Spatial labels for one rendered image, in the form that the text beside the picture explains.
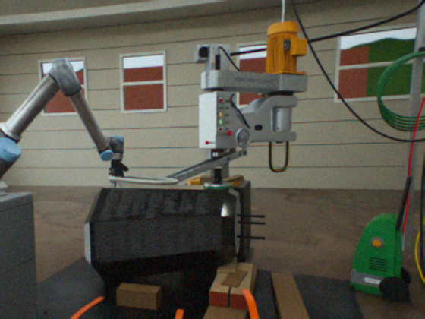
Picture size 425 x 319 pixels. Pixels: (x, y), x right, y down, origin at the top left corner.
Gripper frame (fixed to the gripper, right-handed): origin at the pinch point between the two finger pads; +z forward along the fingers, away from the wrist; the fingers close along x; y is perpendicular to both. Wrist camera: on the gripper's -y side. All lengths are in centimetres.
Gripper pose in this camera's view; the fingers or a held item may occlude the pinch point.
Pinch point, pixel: (118, 186)
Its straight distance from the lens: 270.4
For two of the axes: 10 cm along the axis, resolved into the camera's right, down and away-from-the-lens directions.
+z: -0.4, 10.0, 0.7
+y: -5.2, 0.4, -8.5
